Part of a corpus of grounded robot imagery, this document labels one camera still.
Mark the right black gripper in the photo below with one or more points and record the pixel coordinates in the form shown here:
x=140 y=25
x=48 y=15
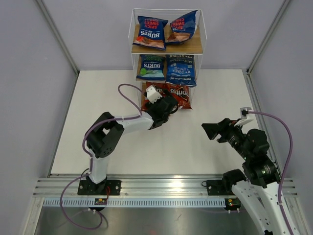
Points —
x=224 y=127

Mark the Burts spicy chilli bag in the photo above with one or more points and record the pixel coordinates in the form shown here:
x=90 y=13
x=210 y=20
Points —
x=183 y=29
x=151 y=33

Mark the Burts sea salt vinegar bag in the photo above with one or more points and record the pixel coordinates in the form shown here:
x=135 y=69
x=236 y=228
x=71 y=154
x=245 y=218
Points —
x=151 y=68

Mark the white wire wooden shelf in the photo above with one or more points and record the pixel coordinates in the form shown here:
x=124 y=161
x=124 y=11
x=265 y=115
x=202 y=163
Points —
x=195 y=46

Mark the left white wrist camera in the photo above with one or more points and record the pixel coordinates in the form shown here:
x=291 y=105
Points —
x=152 y=94

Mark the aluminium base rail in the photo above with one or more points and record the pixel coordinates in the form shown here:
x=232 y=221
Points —
x=136 y=186

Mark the Kettle sea salt vinegar bag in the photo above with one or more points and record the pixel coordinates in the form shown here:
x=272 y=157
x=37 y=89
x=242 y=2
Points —
x=180 y=70

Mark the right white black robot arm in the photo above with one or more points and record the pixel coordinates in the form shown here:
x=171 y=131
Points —
x=258 y=184

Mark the white slotted cable duct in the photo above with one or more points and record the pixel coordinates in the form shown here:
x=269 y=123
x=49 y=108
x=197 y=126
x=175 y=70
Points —
x=137 y=202

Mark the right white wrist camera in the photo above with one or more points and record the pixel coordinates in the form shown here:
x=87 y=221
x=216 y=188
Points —
x=245 y=118

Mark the large red Doritos bag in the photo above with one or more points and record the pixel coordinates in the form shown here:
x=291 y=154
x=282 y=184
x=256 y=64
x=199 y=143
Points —
x=160 y=88

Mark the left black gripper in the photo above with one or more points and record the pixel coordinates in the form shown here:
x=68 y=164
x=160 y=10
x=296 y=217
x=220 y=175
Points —
x=152 y=106

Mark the small red Doritos bag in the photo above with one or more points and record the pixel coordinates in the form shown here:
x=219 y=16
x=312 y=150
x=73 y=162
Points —
x=181 y=94

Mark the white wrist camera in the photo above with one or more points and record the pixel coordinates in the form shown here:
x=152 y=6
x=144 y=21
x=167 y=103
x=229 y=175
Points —
x=152 y=94
x=245 y=118

